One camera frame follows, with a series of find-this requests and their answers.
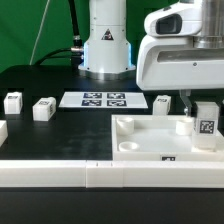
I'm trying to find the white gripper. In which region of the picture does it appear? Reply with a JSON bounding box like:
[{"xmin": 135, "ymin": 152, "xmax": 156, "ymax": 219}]
[{"xmin": 136, "ymin": 0, "xmax": 224, "ymax": 116}]

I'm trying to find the white square table top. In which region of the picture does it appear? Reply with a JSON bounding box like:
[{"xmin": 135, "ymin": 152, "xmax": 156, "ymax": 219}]
[{"xmin": 111, "ymin": 115, "xmax": 224, "ymax": 162}]

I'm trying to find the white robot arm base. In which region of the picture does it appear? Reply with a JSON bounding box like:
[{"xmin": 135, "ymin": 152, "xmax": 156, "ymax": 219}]
[{"xmin": 78, "ymin": 0, "xmax": 136, "ymax": 80}]

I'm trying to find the white marker sheet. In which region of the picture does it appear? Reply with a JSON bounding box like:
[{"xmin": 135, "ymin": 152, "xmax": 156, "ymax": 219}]
[{"xmin": 59, "ymin": 92, "xmax": 147, "ymax": 109}]

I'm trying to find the white left fence block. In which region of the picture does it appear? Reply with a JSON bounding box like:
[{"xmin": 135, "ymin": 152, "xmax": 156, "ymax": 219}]
[{"xmin": 0, "ymin": 120, "xmax": 8, "ymax": 147}]

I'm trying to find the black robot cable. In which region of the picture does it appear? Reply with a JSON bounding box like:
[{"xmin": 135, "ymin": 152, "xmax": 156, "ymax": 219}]
[{"xmin": 33, "ymin": 0, "xmax": 85, "ymax": 67}]

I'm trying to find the white front fence wall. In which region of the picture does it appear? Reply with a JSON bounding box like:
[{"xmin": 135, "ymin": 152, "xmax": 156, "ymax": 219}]
[{"xmin": 0, "ymin": 160, "xmax": 224, "ymax": 188}]

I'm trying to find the thin white cable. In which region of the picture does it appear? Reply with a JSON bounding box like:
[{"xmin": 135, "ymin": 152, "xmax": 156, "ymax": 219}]
[{"xmin": 29, "ymin": 0, "xmax": 52, "ymax": 66}]

